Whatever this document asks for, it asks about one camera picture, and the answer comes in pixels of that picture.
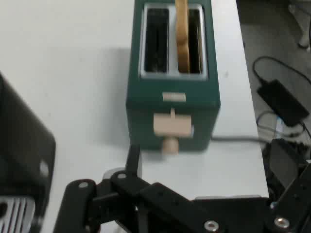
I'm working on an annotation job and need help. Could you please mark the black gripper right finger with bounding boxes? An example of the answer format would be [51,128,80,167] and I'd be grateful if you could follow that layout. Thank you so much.
[263,163,311,233]

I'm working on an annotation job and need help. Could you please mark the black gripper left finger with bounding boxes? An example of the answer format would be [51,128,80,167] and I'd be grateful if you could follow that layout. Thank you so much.
[52,144,221,233]

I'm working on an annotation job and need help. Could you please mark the black equipment base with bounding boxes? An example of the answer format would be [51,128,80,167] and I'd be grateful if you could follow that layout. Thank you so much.
[263,137,311,202]

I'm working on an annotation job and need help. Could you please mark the beige toaster knob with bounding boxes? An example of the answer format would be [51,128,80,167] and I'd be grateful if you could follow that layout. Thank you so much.
[161,137,180,155]

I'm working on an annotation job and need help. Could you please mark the beige toaster lever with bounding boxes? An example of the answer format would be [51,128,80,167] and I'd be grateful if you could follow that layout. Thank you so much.
[153,108,193,139]

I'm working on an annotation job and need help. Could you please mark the black power adapter brick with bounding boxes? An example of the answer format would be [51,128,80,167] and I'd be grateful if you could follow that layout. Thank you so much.
[256,79,310,128]

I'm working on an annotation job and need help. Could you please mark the black box with silver grille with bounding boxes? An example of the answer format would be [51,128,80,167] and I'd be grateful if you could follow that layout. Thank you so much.
[0,72,57,233]

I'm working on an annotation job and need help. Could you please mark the dark green two-slot toaster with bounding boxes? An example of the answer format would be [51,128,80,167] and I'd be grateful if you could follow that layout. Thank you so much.
[125,0,222,153]

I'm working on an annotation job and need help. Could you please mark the brown toast slice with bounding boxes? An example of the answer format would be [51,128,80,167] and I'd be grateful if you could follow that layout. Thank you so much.
[174,0,190,74]

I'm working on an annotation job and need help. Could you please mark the white chair leg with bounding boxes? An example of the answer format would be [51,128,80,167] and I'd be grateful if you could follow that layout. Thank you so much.
[288,0,311,49]

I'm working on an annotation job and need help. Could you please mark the grey toaster power cord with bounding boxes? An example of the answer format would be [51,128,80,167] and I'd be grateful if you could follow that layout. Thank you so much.
[210,135,264,144]

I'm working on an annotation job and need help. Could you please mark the black adapter cable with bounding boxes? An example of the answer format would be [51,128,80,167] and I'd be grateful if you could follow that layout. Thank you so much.
[252,55,311,86]

